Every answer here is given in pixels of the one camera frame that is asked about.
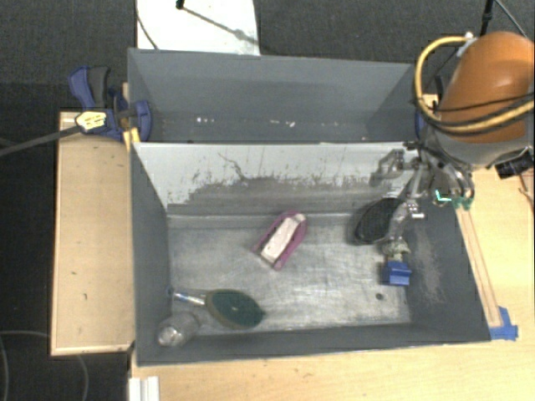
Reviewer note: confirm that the pale wood board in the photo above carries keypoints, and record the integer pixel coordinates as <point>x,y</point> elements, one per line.
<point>92,240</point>

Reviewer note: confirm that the blue block with grey top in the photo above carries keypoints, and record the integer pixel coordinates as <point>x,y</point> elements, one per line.
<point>395,273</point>

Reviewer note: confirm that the grey metal bin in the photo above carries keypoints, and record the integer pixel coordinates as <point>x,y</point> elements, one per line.
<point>267,174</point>

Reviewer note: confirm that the black oval mesh object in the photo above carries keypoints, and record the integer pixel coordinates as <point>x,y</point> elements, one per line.
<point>374,221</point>

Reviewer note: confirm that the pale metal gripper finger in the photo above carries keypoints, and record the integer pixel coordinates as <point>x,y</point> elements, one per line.
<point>386,167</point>
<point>399,224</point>

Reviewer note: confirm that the black cylinder on white bracket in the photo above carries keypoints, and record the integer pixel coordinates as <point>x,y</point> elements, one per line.
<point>513,166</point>

